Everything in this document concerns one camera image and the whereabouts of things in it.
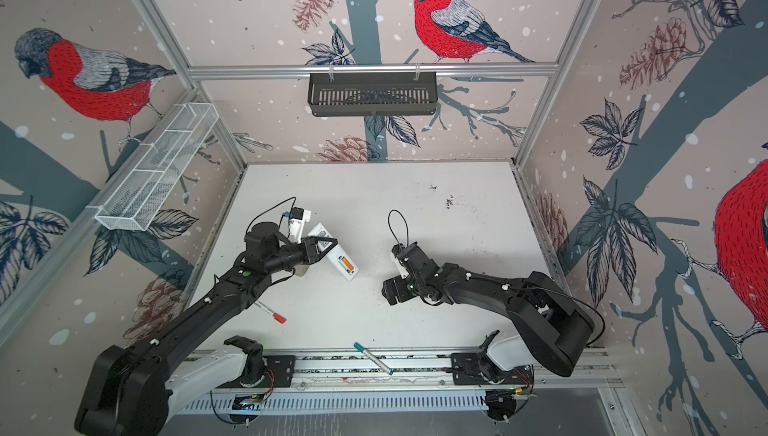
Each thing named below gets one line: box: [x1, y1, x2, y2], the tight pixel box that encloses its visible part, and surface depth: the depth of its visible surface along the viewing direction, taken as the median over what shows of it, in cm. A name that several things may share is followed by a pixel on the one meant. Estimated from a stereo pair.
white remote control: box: [307, 222, 360, 282], surface depth 80 cm
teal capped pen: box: [353, 342, 394, 376], surface depth 77 cm
